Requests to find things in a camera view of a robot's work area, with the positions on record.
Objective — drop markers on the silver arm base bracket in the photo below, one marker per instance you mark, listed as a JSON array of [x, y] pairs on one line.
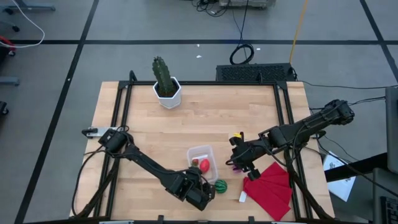
[[93, 130], [321, 134]]

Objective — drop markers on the green cactus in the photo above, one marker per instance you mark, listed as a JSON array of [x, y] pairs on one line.
[[161, 74]]

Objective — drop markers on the red folded cloth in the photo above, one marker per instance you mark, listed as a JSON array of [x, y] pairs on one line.
[[267, 193]]

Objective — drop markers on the green toy watermelon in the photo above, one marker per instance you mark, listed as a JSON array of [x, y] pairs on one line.
[[221, 186]]

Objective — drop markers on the grey furniture base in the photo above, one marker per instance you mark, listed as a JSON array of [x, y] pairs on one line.
[[31, 7]]

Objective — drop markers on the clear plastic container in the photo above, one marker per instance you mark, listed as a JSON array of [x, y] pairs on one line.
[[199, 151]]

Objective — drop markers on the red toy strawberry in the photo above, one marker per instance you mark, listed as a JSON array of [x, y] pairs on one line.
[[195, 162]]

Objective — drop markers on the red object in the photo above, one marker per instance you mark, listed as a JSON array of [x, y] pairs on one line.
[[6, 42]]

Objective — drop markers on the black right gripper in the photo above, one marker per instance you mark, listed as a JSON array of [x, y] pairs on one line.
[[247, 154]]

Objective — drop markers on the grey equipment box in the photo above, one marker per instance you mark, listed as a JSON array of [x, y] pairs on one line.
[[245, 3]]

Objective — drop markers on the large red toy fruit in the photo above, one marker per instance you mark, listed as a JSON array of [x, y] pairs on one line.
[[204, 165]]

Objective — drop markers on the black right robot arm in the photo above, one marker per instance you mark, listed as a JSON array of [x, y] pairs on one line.
[[311, 123]]

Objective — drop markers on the white hexagonal plant pot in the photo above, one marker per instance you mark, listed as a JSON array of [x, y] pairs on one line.
[[169, 101]]

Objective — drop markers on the white paper sheet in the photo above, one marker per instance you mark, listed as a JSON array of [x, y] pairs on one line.
[[340, 188]]

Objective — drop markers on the black perforated computer case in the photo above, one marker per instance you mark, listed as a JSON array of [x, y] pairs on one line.
[[248, 73]]

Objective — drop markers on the black desk bar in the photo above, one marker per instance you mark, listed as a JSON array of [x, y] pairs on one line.
[[357, 167]]

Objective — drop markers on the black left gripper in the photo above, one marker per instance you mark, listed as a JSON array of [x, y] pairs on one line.
[[200, 199]]

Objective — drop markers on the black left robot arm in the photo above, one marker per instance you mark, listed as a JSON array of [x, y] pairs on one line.
[[149, 165]]

